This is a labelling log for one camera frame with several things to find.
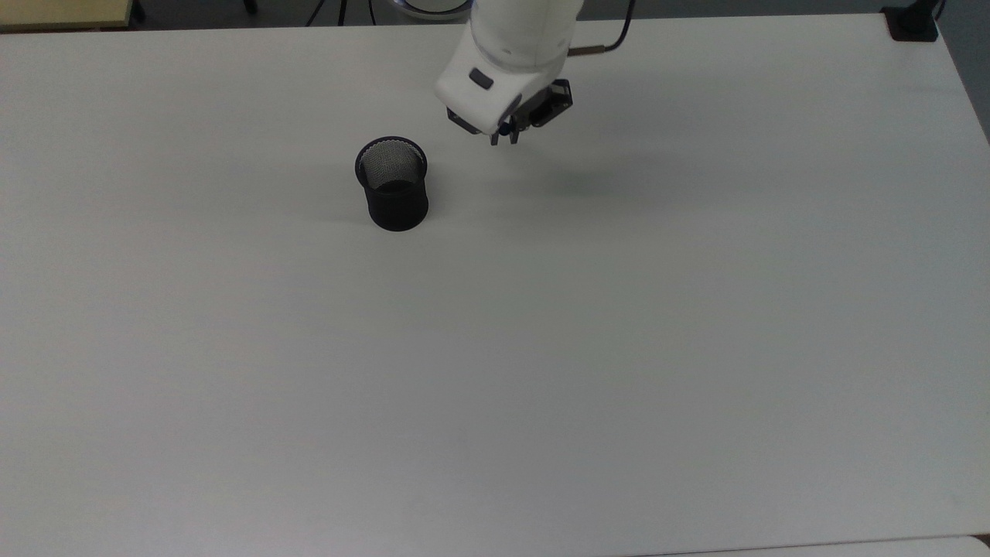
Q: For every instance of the black mesh pen cup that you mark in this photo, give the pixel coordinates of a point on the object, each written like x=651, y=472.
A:
x=396, y=197

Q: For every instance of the round white robot pedestal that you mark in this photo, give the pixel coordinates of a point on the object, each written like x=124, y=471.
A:
x=433, y=8

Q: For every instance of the black pole stand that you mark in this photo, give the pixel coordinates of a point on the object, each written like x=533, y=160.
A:
x=913, y=23

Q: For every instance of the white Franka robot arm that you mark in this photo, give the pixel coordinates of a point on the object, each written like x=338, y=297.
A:
x=514, y=46

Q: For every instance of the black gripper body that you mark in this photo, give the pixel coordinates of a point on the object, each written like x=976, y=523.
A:
x=545, y=104

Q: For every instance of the light wooden table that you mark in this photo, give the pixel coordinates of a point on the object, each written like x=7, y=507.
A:
x=62, y=11

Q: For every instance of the black tripod legs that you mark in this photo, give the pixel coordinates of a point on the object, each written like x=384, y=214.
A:
x=340, y=9

